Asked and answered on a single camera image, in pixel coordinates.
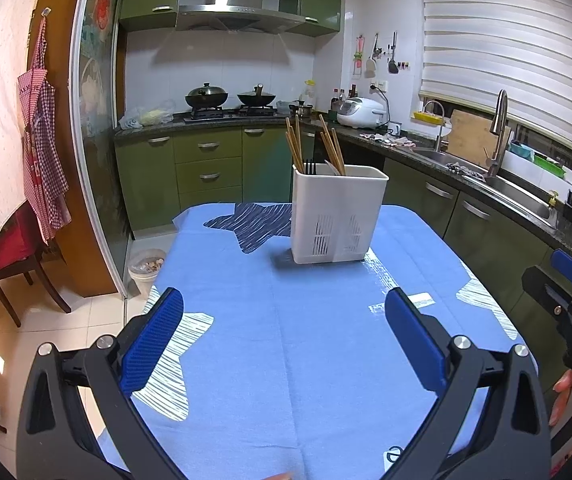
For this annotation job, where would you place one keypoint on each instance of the small curved faucet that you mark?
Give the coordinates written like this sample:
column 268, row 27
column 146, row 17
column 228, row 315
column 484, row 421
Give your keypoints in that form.
column 440, row 127

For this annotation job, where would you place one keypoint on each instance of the pink hanging tool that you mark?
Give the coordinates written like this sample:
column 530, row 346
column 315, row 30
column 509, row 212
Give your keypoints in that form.
column 359, row 57

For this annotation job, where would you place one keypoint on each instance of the plastic bag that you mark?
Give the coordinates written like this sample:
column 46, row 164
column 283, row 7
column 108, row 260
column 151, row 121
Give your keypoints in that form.
column 148, row 116

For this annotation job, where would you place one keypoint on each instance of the green plastic container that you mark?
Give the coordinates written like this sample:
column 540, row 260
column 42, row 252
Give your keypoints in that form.
column 550, row 166

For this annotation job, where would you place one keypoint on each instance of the grey rag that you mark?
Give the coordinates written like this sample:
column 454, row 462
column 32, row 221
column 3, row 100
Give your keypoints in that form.
column 466, row 170

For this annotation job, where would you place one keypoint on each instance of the blue tablecloth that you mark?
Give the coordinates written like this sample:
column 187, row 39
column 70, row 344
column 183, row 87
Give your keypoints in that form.
column 291, row 335

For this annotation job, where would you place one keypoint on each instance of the clear plastic spoon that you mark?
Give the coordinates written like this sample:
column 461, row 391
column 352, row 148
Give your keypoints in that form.
column 332, row 168

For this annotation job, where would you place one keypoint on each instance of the white plastic utensil holder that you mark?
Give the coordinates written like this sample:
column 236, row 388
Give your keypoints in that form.
column 338, row 215

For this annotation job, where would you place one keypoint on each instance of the tall steel faucet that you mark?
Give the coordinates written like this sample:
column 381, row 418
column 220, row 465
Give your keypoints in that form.
column 500, row 130

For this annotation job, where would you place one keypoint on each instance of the white trash bin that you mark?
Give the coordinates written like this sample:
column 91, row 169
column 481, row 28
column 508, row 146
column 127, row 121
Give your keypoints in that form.
column 146, row 272

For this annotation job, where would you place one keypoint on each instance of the brass sink fitting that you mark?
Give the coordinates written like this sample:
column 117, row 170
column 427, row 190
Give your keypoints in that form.
column 552, row 199

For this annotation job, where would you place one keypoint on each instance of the green base cabinets with drawers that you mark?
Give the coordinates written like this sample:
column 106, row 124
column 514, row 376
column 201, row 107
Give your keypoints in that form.
column 205, row 170

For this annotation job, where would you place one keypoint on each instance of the steel double sink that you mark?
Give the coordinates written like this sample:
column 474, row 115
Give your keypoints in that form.
column 516, row 192

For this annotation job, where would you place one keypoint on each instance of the red checkered apron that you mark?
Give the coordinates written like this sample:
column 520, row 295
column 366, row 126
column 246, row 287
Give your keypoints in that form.
column 43, row 160

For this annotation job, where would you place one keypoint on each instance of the green base cabinets under sink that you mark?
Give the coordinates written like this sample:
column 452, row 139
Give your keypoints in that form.
column 486, row 240

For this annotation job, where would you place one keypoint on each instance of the teal plastic container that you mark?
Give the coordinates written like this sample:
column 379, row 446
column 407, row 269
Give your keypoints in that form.
column 522, row 149

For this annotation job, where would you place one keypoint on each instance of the white rice cooker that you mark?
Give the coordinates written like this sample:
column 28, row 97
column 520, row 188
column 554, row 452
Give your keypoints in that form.
column 361, row 112

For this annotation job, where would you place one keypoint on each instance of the small steel pot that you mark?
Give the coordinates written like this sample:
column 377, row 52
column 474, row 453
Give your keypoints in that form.
column 301, row 111

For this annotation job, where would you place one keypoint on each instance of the black hanging spatula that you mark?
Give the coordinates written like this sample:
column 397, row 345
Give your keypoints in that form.
column 392, row 65

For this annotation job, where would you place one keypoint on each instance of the black wok with lid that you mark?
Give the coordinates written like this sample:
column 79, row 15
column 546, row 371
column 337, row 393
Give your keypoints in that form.
column 206, row 96

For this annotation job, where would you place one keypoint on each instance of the white window blind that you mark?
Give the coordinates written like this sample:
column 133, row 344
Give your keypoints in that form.
column 506, row 45

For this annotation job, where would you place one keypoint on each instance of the white hanging spatula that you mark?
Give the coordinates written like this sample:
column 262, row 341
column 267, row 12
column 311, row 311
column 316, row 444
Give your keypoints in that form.
column 371, row 65

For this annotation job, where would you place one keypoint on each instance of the bamboo chopstick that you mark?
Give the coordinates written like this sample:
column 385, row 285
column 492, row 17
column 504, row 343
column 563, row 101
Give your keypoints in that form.
column 335, row 157
column 330, row 142
column 299, row 142

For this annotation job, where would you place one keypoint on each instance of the black plastic fork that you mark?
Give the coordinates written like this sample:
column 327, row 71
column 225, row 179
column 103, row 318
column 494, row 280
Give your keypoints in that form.
column 309, row 167

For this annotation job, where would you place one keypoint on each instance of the decorated glass sliding door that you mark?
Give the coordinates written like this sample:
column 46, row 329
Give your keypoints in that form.
column 98, row 135

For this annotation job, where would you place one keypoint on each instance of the yellow-capped oil bottle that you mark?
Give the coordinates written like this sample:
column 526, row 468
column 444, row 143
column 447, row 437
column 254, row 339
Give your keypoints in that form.
column 308, row 92

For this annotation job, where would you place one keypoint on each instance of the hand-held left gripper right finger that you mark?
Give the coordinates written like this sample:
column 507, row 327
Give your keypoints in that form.
column 416, row 345

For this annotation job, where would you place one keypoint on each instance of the yellow tray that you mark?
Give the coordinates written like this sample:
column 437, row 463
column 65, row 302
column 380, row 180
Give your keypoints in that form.
column 428, row 117

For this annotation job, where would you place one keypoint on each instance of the steel range hood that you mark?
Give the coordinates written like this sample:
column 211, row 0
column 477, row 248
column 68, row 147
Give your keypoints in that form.
column 238, row 5

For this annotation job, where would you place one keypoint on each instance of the wooden chair with red cushion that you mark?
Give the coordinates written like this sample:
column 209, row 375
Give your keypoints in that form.
column 10, row 250

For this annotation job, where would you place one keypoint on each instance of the black gas stove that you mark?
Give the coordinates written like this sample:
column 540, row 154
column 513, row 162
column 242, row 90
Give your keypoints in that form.
column 231, row 112

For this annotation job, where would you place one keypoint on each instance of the wooden cutting board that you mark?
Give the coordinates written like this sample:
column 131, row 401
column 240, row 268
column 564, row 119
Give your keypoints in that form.
column 468, row 135

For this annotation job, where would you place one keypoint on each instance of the patterned dish cloth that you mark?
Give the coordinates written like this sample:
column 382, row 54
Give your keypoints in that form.
column 386, row 139

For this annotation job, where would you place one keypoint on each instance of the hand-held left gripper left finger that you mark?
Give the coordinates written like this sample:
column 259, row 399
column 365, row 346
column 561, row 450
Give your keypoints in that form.
column 153, row 340

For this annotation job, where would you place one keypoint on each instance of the white wall socket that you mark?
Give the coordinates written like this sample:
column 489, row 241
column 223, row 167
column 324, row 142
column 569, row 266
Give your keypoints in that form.
column 379, row 85

